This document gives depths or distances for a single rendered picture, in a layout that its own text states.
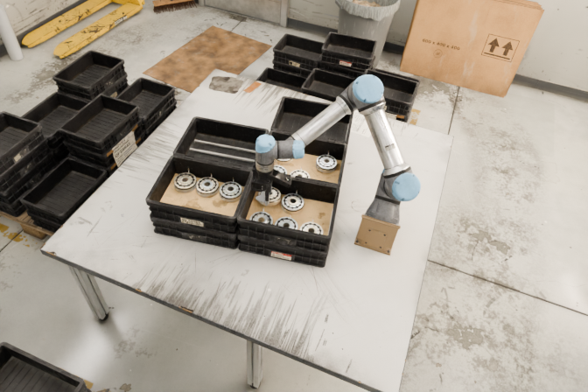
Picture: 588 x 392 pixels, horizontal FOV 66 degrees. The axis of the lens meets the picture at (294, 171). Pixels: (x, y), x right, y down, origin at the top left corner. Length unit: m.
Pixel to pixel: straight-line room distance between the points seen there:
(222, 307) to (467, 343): 1.50
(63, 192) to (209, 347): 1.30
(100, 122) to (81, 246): 1.16
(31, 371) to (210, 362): 0.85
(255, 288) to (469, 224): 1.86
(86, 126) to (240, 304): 1.71
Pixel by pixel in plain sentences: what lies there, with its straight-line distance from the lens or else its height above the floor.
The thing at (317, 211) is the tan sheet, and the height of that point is 0.83.
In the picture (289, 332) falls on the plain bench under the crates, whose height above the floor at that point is 0.70.
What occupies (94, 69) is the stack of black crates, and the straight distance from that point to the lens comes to 3.70.
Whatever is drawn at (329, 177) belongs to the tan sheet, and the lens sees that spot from 2.23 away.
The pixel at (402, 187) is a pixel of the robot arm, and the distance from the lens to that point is 1.86.
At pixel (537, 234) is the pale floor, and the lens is 3.57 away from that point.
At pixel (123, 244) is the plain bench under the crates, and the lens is 2.19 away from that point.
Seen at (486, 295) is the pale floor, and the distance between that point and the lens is 3.10.
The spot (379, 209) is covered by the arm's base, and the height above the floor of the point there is 0.93.
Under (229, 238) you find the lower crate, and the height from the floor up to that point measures 0.78.
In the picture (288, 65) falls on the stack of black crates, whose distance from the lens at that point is 3.84.
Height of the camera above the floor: 2.41
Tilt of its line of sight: 45 degrees down
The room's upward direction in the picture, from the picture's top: 5 degrees clockwise
